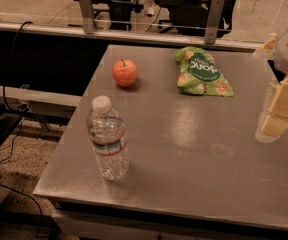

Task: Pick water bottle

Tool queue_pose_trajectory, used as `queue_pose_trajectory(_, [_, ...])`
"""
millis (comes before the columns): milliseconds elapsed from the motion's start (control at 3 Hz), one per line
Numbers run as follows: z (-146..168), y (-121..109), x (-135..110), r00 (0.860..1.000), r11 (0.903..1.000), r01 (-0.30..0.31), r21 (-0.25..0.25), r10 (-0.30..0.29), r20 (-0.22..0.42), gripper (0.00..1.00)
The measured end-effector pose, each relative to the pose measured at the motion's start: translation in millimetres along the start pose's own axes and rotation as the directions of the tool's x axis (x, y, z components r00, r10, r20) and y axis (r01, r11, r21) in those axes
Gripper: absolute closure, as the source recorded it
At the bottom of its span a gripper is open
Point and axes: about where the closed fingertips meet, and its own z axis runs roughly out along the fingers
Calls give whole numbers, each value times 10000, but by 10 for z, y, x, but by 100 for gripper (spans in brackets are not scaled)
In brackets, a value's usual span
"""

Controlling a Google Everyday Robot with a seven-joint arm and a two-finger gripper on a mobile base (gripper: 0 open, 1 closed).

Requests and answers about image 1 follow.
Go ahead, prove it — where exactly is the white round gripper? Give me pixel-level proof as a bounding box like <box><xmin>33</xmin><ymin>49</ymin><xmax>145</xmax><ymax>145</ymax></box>
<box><xmin>253</xmin><ymin>19</ymin><xmax>288</xmax><ymax>143</ymax></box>

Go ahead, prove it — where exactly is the clear plastic water bottle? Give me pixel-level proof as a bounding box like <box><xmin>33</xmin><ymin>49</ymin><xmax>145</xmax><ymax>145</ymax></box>
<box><xmin>87</xmin><ymin>95</ymin><xmax>129</xmax><ymax>181</ymax></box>

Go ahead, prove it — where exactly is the green snack bag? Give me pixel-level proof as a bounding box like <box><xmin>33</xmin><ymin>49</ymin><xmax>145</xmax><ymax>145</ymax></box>
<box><xmin>173</xmin><ymin>47</ymin><xmax>234</xmax><ymax>97</ymax></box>

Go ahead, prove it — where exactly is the black office chair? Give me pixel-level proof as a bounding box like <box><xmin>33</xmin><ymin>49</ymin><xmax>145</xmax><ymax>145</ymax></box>
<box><xmin>155</xmin><ymin>0</ymin><xmax>236</xmax><ymax>38</ymax></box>

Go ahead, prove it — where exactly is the red apple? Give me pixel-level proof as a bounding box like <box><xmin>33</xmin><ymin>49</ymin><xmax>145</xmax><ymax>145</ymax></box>
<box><xmin>112</xmin><ymin>59</ymin><xmax>138</xmax><ymax>87</ymax></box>

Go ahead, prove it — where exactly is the metal guard rail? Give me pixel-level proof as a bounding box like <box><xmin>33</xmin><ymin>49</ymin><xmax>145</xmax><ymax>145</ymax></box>
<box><xmin>0</xmin><ymin>21</ymin><xmax>265</xmax><ymax>53</ymax></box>

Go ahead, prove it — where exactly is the left metal rail bracket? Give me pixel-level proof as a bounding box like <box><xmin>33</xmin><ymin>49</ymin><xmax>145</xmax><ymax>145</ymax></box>
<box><xmin>78</xmin><ymin>0</ymin><xmax>96</xmax><ymax>34</ymax></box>

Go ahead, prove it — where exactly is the black power cable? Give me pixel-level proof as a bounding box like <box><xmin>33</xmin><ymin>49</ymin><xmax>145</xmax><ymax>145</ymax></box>
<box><xmin>0</xmin><ymin>20</ymin><xmax>48</xmax><ymax>239</ymax></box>

